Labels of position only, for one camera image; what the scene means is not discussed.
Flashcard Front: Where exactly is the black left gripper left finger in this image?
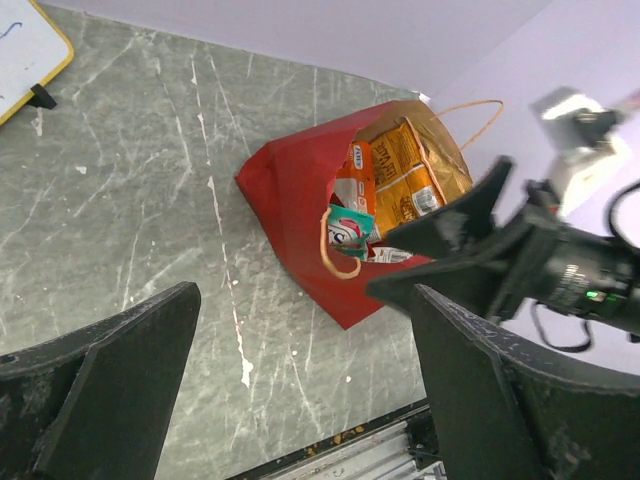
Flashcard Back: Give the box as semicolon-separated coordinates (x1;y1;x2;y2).
1;282;201;479

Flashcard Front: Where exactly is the red paper bag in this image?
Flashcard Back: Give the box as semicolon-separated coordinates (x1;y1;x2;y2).
234;99;505;331

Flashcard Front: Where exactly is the orange chip bag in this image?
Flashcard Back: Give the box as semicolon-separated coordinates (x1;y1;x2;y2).
369;116;473;243

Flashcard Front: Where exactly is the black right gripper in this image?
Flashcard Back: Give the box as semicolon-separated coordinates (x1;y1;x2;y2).
365;156;639;336

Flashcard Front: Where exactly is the aluminium rail frame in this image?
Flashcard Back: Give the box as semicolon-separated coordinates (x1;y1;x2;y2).
235;399;447;480

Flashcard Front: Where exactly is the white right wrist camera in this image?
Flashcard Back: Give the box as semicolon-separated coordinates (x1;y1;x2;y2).
531;86;639;217

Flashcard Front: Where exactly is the small whiteboard yellow frame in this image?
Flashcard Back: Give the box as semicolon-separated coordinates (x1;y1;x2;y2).
0;0;74;122

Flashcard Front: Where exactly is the orange cracker snack pack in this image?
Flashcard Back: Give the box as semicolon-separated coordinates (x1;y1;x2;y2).
334;141;376;215

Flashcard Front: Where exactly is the teal candy snack pack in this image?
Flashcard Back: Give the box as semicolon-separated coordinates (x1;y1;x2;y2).
327;204;374;260

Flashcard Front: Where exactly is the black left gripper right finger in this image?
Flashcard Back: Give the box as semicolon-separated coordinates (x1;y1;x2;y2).
414;285;639;479

